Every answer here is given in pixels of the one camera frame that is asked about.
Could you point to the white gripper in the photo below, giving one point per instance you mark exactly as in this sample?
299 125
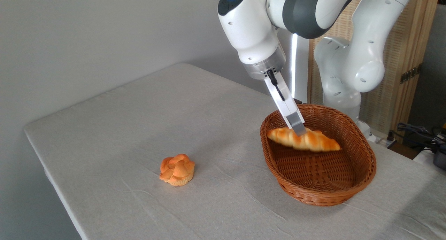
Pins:
285 100

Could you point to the long braided bread loaf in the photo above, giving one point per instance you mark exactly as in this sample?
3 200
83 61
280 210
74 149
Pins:
306 140

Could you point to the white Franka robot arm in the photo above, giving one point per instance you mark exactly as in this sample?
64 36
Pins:
258 27

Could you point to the brown woven wicker basket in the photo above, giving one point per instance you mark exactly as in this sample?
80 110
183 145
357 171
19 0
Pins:
315 173

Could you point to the round knotted bread roll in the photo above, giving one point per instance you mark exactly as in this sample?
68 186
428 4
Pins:
177 170

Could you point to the dark wooden furniture corner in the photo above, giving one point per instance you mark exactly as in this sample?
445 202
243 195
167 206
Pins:
298 101

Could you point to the white power strip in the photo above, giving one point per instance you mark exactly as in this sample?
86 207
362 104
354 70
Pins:
383 141

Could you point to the light grey tablecloth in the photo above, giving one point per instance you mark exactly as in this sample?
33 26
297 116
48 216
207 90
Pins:
139 205

